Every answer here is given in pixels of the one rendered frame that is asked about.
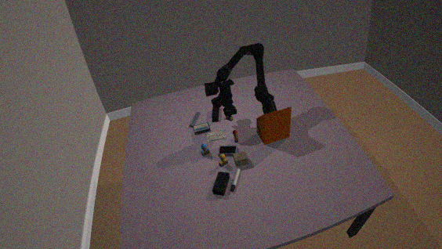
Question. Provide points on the white marker pen with black cap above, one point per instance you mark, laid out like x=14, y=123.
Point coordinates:
x=234, y=180

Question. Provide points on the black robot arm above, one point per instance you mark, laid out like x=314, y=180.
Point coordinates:
x=261, y=92

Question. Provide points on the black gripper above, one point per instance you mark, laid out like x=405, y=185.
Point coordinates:
x=229, y=108

